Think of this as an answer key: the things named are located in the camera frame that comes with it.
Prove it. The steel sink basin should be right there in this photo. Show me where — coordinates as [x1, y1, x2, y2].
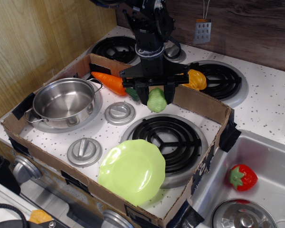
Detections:
[192, 131, 285, 228]

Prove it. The small steel pan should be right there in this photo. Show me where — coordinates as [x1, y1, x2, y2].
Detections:
[23, 78, 103, 129]

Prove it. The front centre oven knob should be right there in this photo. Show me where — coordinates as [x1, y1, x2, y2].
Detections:
[101, 209, 134, 228]

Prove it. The upper middle silver knob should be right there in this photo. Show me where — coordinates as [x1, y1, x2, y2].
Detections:
[104, 102, 136, 125]

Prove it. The silver knob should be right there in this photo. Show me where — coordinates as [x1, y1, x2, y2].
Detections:
[164, 44, 186, 63]
[67, 138, 102, 167]
[104, 102, 136, 125]

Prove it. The back silver knob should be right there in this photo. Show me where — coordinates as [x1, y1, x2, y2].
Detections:
[164, 44, 186, 63]

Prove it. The light green toy broccoli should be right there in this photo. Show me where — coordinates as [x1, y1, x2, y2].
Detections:
[147, 87, 167, 113]

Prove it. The red toy strawberry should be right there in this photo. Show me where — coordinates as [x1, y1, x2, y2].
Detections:
[228, 164, 258, 191]

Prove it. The oven knob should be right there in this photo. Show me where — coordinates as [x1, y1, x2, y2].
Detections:
[13, 155, 42, 184]
[101, 209, 134, 228]

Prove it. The hanging metal spatula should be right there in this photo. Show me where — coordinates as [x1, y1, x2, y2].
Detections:
[193, 0, 212, 45]

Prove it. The front right black burner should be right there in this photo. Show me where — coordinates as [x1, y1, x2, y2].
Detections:
[121, 114, 209, 189]

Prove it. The steel pot lid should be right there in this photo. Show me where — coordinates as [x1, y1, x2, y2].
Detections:
[211, 199, 277, 228]

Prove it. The front left oven knob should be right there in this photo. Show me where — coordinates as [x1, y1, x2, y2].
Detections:
[13, 155, 42, 184]

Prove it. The black burner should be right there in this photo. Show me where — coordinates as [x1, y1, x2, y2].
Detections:
[86, 36, 140, 65]
[121, 114, 209, 189]
[190, 60, 248, 108]

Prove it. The black cable bottom left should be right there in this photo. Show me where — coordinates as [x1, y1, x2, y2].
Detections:
[0, 203, 29, 228]

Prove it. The light green plastic plate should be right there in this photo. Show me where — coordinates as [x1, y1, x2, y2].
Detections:
[98, 139, 166, 206]

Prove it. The back left black burner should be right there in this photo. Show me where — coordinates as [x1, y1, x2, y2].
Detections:
[86, 36, 140, 65]

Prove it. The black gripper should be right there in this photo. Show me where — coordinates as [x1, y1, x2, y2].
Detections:
[119, 57, 190, 105]

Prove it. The orange toy carrot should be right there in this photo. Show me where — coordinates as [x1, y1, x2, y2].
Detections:
[91, 71, 139, 101]

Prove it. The back right black burner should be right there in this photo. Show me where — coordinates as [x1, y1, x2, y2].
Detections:
[190, 60, 248, 108]

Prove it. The orange object bottom left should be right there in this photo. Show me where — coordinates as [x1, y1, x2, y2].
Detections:
[29, 209, 53, 224]

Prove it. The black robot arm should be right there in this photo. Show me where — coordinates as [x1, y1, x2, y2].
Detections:
[93, 0, 190, 105]

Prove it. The lower middle silver knob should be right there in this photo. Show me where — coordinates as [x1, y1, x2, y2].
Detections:
[67, 138, 102, 167]

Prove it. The yellow toy squash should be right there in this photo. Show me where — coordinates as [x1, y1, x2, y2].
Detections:
[182, 69, 207, 91]

